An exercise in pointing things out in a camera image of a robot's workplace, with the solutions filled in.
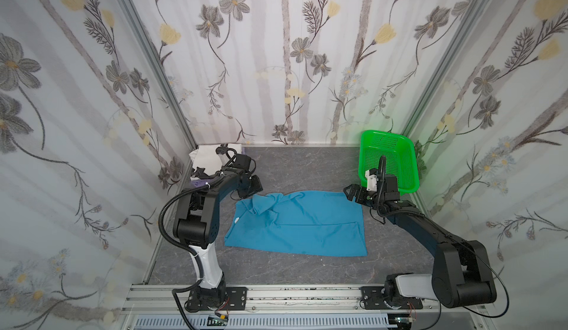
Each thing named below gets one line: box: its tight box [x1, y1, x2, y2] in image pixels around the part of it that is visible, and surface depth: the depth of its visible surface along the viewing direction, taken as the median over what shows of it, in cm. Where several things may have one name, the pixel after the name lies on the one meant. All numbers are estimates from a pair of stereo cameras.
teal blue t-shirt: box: [224, 191, 368, 257], surface depth 92 cm
